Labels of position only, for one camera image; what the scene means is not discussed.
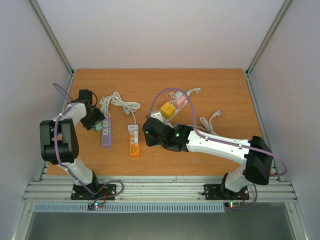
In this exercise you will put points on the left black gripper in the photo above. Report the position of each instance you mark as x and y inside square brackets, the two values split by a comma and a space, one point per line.
[100, 117]

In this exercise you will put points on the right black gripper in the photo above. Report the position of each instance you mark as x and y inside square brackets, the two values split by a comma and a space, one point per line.
[148, 127]

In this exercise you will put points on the green small adapter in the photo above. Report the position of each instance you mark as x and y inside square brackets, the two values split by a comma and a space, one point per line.
[97, 127]

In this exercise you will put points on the small white USB charger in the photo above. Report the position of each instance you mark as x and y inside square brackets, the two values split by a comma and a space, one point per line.
[132, 128]

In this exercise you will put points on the yellow cube socket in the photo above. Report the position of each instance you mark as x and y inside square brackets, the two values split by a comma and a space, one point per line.
[167, 110]

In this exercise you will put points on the pink cube socket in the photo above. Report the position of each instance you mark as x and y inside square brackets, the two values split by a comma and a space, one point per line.
[179, 104]

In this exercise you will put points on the white charger with pink cable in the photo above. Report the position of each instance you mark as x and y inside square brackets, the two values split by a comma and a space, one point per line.
[175, 97]

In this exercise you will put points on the white adapter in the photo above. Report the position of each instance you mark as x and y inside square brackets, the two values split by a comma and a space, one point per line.
[135, 138]

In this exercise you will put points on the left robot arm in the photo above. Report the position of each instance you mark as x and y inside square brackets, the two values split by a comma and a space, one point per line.
[59, 143]

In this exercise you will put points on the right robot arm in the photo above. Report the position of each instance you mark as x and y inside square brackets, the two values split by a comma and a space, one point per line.
[253, 156]

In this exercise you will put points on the white plug of long strip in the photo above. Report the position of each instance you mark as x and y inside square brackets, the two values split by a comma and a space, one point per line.
[193, 90]

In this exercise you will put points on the purple power strip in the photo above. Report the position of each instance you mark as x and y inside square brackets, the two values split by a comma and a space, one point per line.
[106, 133]

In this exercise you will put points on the orange power strip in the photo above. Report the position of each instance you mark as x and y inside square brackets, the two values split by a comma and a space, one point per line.
[134, 150]

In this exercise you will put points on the long white power strip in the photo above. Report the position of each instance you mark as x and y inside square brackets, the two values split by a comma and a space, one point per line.
[177, 111]

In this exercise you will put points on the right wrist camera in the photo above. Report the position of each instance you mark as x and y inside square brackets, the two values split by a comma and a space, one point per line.
[157, 115]

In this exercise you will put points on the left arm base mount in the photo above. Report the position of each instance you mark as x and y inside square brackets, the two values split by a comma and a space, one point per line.
[80, 193]

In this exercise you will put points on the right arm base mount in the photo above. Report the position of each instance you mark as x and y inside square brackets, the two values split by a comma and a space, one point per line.
[214, 192]

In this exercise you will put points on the aluminium rail frame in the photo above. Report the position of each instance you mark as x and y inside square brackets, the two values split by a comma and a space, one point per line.
[157, 189]

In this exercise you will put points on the grey slotted cable duct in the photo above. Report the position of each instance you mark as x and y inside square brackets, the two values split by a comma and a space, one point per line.
[129, 208]

